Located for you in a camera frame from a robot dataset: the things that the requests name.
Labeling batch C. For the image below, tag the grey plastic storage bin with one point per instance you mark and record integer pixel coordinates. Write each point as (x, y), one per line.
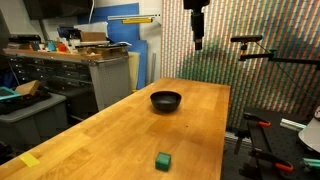
(33, 120)

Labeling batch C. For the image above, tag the teal plastic tray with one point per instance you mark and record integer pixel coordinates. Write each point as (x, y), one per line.
(8, 93)

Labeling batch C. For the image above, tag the orange small container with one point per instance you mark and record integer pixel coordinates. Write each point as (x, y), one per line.
(61, 47)

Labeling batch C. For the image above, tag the yellow sticky note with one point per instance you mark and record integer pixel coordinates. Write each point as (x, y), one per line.
(29, 159)

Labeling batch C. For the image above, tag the black bowl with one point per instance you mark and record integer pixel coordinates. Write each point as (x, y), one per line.
(165, 101)

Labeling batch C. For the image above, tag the brown wooden block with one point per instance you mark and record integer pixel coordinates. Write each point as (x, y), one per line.
(28, 87)

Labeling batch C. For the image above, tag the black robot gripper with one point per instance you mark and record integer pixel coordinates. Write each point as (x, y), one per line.
(196, 3)

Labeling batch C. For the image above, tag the beige foam board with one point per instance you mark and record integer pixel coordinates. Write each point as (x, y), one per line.
(133, 70)

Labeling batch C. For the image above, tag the yellow spirit level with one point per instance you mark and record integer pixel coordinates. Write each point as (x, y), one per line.
(137, 20)

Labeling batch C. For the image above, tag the blue foam board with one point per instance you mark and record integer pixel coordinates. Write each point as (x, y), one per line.
(128, 33)

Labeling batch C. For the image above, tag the teal small cup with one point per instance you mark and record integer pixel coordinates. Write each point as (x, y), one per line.
(51, 46)

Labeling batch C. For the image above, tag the brown cardboard box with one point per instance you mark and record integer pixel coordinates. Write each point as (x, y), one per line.
(93, 36)

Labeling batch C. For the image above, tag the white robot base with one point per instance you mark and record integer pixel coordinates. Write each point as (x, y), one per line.
(311, 133)

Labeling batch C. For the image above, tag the aluminium extrusion bar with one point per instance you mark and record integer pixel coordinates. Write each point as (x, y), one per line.
(292, 124)

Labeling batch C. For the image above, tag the black perforated breadboard table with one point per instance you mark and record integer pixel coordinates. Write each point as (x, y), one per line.
(266, 140)

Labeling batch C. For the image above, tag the green cube block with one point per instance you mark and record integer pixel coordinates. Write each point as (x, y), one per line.
(163, 161)

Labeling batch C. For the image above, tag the black wall monitor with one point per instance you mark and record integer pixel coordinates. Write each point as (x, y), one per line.
(56, 8)

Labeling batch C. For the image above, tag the black camera on stand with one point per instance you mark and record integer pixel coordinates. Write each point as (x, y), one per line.
(246, 38)

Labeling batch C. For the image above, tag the grey metal pipe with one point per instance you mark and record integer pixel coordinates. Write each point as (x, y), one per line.
(153, 68)

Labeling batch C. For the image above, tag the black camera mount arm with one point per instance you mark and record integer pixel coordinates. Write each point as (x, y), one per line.
(276, 59)

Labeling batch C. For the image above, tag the grey workbench drawer cabinet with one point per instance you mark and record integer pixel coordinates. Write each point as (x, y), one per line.
(73, 76)

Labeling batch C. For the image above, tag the white wall rail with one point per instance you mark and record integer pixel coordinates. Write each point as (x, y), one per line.
(133, 16)

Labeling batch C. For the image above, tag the black device box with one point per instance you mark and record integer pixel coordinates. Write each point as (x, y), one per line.
(25, 38)

